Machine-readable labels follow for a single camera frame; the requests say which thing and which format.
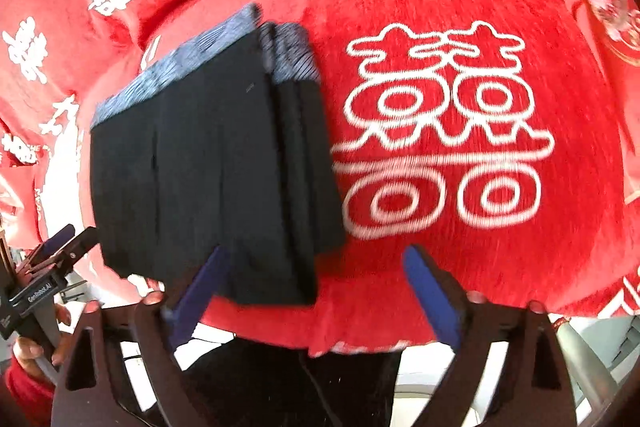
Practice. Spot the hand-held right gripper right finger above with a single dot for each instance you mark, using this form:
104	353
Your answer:
430	294

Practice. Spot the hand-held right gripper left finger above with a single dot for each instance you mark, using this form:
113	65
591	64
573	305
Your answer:
200	292

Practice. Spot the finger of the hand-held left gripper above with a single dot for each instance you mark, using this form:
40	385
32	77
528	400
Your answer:
77	247
52	243

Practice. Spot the dark pants with grey waistband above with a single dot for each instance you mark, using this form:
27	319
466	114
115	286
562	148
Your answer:
200	167

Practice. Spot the person's left forearm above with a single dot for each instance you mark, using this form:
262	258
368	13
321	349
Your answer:
25	399

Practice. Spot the person's left hand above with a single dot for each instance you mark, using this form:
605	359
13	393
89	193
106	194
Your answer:
27	357

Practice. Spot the red printed blanket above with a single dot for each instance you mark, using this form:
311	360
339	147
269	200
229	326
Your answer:
450	227

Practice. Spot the person's legs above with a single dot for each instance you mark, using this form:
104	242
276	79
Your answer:
280	387

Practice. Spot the grey tube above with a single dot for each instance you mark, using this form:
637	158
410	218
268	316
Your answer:
587	372

